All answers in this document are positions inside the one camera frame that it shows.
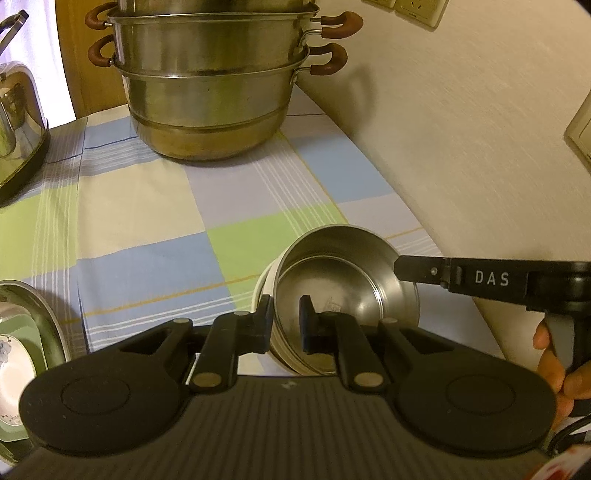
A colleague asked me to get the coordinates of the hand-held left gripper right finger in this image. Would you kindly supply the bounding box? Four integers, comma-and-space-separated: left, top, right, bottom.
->
298, 294, 462, 393

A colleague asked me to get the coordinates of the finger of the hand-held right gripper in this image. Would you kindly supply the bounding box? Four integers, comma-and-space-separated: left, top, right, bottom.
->
394, 255, 452, 289

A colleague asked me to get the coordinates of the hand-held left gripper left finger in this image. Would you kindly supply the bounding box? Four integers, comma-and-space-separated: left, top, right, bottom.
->
119, 294, 275, 393

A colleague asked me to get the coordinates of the cream ribbed bowl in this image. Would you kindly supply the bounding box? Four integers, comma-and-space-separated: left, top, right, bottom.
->
252, 224, 402, 352

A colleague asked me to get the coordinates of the steel bowl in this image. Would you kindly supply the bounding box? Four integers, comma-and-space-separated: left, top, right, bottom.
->
268, 225, 421, 376

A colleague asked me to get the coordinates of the round steel plate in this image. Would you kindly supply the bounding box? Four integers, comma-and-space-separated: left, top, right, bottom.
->
0, 279, 72, 462

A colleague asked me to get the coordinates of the green square plate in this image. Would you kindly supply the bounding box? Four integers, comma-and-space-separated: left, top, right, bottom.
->
0, 318, 49, 459

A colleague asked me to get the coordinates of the white floral plate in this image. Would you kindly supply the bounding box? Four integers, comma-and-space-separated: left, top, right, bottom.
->
0, 336, 37, 422

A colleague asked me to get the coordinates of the person's right hand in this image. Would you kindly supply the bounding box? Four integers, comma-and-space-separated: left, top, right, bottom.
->
532, 320, 591, 419

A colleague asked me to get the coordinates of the checked pastel tablecloth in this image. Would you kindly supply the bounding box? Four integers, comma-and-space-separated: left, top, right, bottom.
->
0, 85, 509, 384

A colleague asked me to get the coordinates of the red patterned clothing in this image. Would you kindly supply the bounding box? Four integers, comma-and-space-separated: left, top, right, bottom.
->
531, 443, 591, 480

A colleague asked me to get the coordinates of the steel steamer pot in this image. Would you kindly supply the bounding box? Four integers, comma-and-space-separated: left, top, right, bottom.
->
87, 36, 348, 161

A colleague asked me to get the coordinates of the steel steamer tier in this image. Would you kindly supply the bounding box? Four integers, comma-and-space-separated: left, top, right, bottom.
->
84, 0, 364, 77

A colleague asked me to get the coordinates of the brown wooden panel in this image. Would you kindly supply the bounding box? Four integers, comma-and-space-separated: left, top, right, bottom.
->
59, 0, 131, 117

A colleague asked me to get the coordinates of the steel electric kettle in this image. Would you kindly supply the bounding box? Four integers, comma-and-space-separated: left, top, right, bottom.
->
0, 9, 51, 208

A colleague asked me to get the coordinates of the patterned curtain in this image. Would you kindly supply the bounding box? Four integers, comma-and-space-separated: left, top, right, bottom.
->
0, 0, 78, 121

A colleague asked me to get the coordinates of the black cable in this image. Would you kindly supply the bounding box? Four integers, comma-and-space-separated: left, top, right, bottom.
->
549, 414, 591, 457

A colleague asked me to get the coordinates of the beige wall switch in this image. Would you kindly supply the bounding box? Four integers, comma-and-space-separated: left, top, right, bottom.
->
564, 90, 591, 168

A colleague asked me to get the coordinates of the beige wall socket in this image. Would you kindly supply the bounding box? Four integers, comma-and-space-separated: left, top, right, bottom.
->
393, 0, 451, 29

